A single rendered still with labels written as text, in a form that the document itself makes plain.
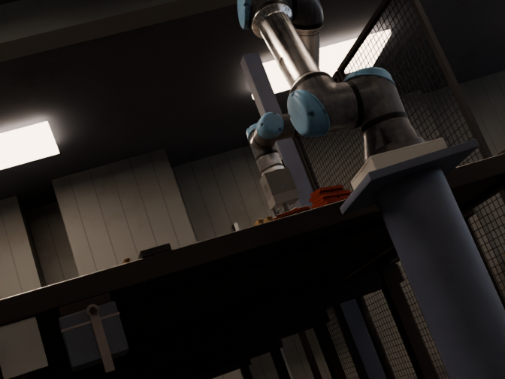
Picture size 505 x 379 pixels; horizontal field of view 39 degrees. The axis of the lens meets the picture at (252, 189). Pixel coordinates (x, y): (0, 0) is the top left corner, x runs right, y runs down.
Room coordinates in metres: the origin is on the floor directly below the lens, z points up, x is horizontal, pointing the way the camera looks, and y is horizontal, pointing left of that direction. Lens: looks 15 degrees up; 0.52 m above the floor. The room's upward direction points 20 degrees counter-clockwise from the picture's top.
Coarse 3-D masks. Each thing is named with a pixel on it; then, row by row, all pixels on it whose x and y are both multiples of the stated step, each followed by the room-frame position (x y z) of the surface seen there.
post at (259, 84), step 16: (240, 64) 4.07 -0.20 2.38; (256, 64) 4.01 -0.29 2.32; (256, 80) 3.99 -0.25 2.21; (256, 96) 4.03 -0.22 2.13; (272, 96) 4.01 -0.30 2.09; (288, 144) 4.01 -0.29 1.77; (288, 160) 4.00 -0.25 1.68; (304, 176) 4.02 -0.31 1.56; (304, 192) 4.00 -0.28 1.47; (352, 304) 4.01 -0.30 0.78; (352, 320) 4.00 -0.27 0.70; (352, 336) 3.99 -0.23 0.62; (368, 336) 4.02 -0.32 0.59; (352, 352) 4.06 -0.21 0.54; (368, 352) 4.01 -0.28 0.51; (368, 368) 4.00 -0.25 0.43
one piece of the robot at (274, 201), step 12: (276, 168) 2.13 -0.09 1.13; (288, 168) 2.15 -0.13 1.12; (264, 180) 2.15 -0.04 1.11; (276, 180) 2.13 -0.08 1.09; (288, 180) 2.15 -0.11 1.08; (264, 192) 2.18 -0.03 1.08; (276, 192) 2.13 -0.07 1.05; (288, 192) 2.14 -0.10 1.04; (276, 204) 2.13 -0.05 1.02; (288, 204) 2.19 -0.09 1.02
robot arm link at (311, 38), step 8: (304, 0) 1.77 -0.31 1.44; (312, 0) 1.78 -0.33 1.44; (304, 8) 1.78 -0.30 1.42; (312, 8) 1.79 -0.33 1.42; (320, 8) 1.82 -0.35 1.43; (296, 16) 1.79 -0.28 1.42; (304, 16) 1.80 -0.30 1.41; (312, 16) 1.81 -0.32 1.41; (320, 16) 1.83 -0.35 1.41; (296, 24) 1.84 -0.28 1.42; (304, 24) 1.83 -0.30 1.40; (312, 24) 1.83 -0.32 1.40; (320, 24) 1.85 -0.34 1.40; (304, 32) 1.85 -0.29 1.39; (312, 32) 1.86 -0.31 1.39; (304, 40) 1.87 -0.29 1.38; (312, 40) 1.88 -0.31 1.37; (312, 48) 1.90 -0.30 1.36
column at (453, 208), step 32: (416, 160) 1.53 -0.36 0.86; (448, 160) 1.59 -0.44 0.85; (352, 192) 1.64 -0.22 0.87; (384, 192) 1.62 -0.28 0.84; (416, 192) 1.59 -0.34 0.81; (448, 192) 1.62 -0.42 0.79; (416, 224) 1.59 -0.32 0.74; (448, 224) 1.59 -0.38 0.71; (416, 256) 1.61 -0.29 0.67; (448, 256) 1.59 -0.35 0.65; (480, 256) 1.64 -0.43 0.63; (416, 288) 1.64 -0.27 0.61; (448, 288) 1.59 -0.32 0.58; (480, 288) 1.60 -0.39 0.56; (448, 320) 1.60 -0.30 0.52; (480, 320) 1.59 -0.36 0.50; (448, 352) 1.63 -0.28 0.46; (480, 352) 1.59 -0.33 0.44
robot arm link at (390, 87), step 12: (360, 72) 1.62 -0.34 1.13; (372, 72) 1.62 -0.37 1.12; (384, 72) 1.63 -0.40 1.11; (360, 84) 1.61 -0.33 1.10; (372, 84) 1.61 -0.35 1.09; (384, 84) 1.62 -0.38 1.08; (360, 96) 1.60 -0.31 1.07; (372, 96) 1.61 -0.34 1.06; (384, 96) 1.62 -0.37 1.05; (396, 96) 1.63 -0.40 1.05; (360, 108) 1.61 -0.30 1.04; (372, 108) 1.62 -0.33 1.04; (384, 108) 1.61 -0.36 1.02; (396, 108) 1.62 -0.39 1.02; (360, 120) 1.63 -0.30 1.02
